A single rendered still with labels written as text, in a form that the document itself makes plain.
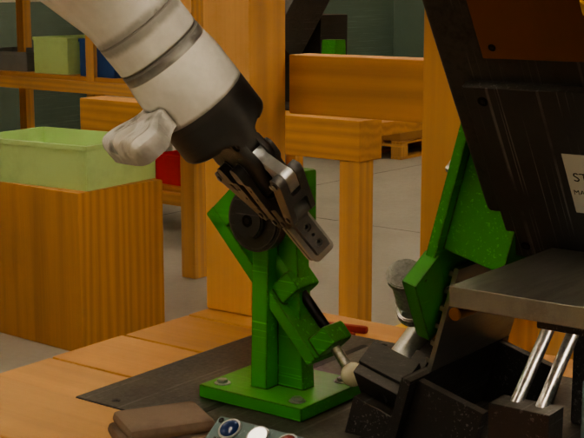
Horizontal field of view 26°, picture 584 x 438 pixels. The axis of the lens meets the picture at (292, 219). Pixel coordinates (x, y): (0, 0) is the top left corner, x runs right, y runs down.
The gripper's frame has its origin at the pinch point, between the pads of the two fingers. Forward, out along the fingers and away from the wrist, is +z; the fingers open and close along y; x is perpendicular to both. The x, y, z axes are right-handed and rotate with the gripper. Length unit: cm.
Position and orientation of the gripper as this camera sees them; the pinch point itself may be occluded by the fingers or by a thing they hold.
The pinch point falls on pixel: (308, 236)
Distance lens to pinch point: 100.9
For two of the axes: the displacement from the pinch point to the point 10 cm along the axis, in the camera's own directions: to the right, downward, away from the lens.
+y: -4.2, -0.9, 9.0
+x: -6.9, 6.7, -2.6
